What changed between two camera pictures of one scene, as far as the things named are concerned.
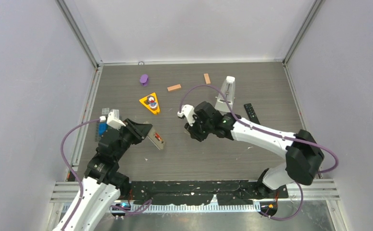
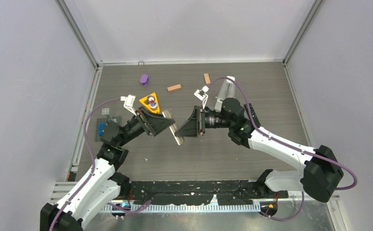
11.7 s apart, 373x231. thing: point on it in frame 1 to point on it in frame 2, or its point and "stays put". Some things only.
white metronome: [228, 89] stays put
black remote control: [251, 113] stays put
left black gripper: [139, 131] to [152, 123]
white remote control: [151, 135] to [173, 127]
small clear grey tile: [105, 110] stays put
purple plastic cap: [143, 80] stays put
